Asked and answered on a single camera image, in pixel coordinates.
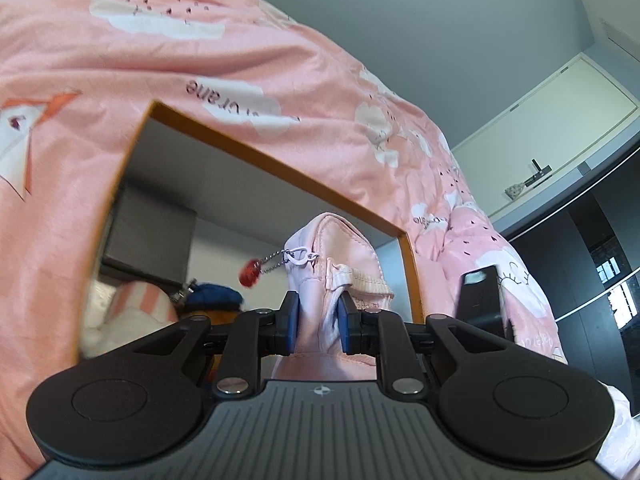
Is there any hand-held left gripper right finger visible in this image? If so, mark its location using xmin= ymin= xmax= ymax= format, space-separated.
xmin=337 ymin=292 xmax=501 ymax=396

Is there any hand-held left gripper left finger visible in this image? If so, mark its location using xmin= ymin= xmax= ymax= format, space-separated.
xmin=132 ymin=290 xmax=301 ymax=396

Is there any pink mini backpack pouch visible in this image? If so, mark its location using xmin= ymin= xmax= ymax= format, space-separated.
xmin=239 ymin=211 xmax=396 ymax=381

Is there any brown bear plush blue uniform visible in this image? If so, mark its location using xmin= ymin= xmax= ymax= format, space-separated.
xmin=177 ymin=282 xmax=246 ymax=326

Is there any orange cardboard box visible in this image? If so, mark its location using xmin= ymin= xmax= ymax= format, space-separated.
xmin=80 ymin=100 xmax=426 ymax=361

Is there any white plush dog striped hat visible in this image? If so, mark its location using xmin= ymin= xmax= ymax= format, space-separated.
xmin=82 ymin=280 xmax=181 ymax=361

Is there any dark grey box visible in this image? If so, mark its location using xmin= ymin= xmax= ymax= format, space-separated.
xmin=100 ymin=182 xmax=197 ymax=283

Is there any dark wardrobe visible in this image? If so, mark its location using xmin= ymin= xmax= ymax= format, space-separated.
xmin=502 ymin=150 xmax=640 ymax=418

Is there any white door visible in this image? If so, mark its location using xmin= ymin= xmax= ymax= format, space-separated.
xmin=450 ymin=52 xmax=640 ymax=231

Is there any pink printed blanket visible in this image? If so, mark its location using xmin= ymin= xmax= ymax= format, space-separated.
xmin=0 ymin=0 xmax=571 ymax=471

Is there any black door handle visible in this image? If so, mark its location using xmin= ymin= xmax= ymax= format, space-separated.
xmin=522 ymin=159 xmax=551 ymax=188

